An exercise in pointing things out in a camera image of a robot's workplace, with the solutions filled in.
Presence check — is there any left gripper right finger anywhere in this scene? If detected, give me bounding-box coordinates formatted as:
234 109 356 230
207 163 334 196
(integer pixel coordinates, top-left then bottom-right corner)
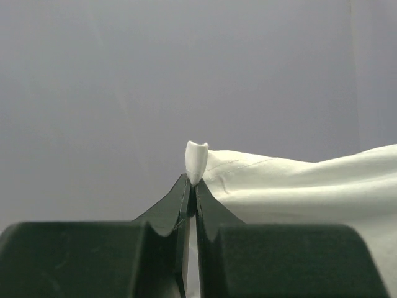
195 182 389 297

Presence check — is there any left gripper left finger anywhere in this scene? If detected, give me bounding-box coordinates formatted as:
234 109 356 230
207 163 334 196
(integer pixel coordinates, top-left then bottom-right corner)
1 175 191 297

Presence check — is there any white t shirt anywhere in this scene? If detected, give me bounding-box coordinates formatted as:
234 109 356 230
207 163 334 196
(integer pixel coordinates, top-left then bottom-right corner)
185 142 396 297

